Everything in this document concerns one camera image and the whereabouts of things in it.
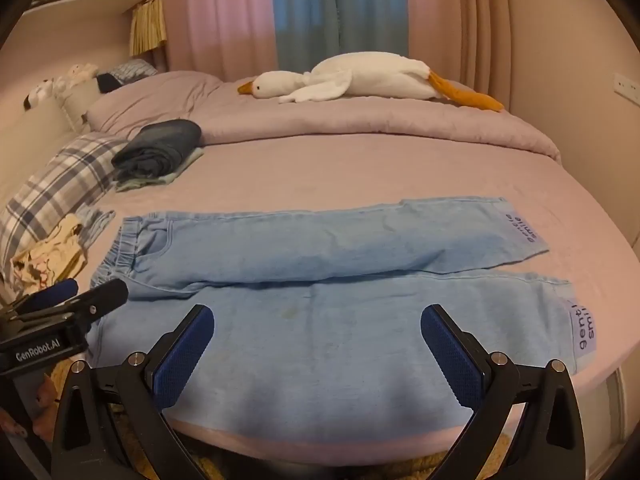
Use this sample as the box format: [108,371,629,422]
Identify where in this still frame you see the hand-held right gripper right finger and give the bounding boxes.
[420,304,586,480]

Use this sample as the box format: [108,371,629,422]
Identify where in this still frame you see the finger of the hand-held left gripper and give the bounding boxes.
[30,278,130,322]
[0,279,80,318]

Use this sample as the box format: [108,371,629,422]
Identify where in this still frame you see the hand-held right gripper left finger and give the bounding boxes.
[50,304,216,480]

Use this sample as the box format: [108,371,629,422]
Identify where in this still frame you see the light blue denim pants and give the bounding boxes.
[90,196,598,433]

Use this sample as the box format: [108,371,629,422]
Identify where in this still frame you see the cream printed cloth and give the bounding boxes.
[10,214,88,296]

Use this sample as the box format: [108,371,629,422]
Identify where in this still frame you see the blue plaid cloth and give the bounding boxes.
[75,207,116,251]

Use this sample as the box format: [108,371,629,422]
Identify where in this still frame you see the plaid pillow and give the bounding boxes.
[0,132,131,273]

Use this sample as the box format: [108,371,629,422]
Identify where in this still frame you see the yellow patterned rug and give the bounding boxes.
[30,360,511,480]

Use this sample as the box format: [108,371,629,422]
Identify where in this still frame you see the folded dark clothes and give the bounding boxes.
[111,120,202,181]

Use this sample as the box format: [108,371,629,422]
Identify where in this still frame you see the white pillow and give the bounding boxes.
[62,80,98,128]

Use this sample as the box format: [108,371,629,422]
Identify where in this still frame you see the black and white plush toy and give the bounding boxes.
[22,79,56,111]

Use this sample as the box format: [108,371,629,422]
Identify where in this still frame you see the pink bed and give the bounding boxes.
[0,130,631,466]

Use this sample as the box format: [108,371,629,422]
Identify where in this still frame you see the striped pillow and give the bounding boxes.
[107,58,158,86]

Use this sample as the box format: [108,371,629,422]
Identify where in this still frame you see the pink duvet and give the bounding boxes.
[87,71,562,163]

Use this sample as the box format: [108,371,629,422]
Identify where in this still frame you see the yellow hanging cloth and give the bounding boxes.
[129,0,168,56]

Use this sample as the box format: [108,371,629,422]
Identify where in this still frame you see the white goose plush toy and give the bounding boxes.
[237,51,505,112]

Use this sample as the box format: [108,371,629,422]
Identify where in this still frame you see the beige pink curtain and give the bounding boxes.
[404,0,511,101]

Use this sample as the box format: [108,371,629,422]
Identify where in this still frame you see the blue curtain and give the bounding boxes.
[270,0,411,72]

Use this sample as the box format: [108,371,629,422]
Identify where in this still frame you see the white wall socket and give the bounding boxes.
[614,72,638,103]

